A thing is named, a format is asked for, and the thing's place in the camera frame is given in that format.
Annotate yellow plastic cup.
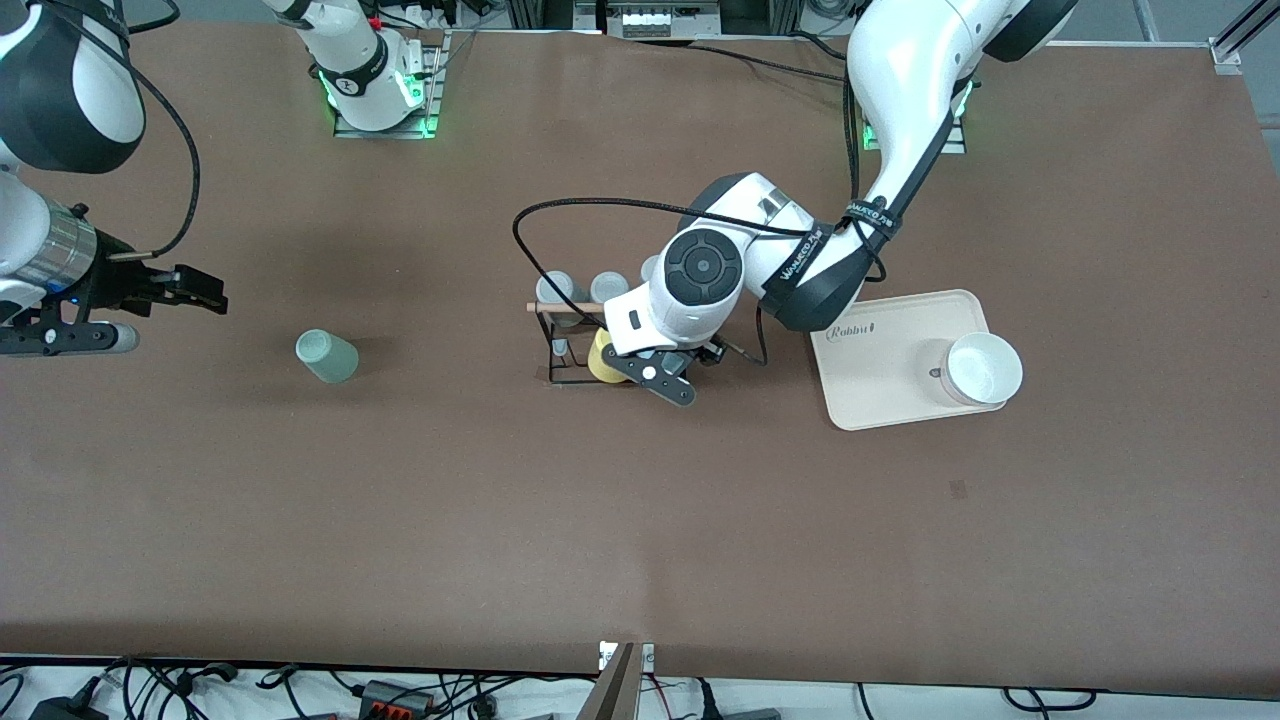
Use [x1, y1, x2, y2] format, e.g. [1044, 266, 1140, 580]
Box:
[587, 328, 631, 384]

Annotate pale green plastic cup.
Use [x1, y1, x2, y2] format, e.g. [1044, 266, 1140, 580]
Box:
[295, 328, 360, 384]

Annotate beige rabbit print tray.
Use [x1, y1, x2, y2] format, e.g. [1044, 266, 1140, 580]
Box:
[808, 289, 1011, 432]

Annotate white ceramic bowl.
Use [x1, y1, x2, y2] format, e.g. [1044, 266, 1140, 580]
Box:
[918, 331, 1024, 408]

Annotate white power strip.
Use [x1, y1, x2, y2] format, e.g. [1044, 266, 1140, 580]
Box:
[620, 0, 723, 39]

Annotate black power adapter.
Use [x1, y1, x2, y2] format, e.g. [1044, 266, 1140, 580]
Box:
[28, 690, 111, 720]

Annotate black orange connector box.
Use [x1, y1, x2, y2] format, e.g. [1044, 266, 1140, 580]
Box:
[358, 680, 438, 720]

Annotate black left camera bracket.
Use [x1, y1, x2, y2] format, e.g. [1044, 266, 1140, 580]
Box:
[608, 348, 699, 408]

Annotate black wire cup rack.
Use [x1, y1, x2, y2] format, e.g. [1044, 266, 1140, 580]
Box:
[526, 298, 691, 387]

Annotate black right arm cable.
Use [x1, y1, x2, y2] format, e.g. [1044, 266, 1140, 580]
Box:
[45, 0, 201, 263]

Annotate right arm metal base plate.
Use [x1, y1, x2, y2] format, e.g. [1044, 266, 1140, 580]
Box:
[333, 30, 446, 139]

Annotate black table cable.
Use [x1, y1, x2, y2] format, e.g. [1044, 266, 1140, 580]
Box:
[690, 36, 861, 86]

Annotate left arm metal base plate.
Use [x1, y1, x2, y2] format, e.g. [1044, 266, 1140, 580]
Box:
[862, 80, 969, 154]

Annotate grey camera stand bar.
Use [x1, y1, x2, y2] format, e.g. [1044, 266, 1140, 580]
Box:
[578, 643, 641, 720]

